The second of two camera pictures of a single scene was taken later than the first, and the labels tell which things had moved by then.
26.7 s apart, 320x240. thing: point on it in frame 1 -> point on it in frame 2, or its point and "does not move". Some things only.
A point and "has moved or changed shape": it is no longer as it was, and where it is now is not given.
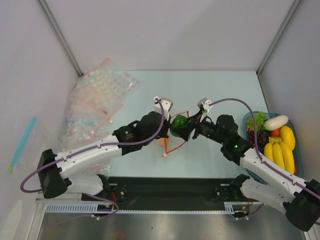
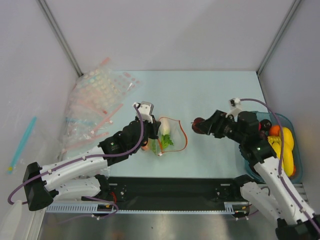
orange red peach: x=161 y=141 -> x=145 y=148
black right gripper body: x=194 y=125 -> x=215 y=125
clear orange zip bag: x=177 y=122 has moved or changed shape
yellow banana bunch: x=277 y=151 does not move
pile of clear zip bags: x=95 y=96 does not move
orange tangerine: x=276 y=133 does not move
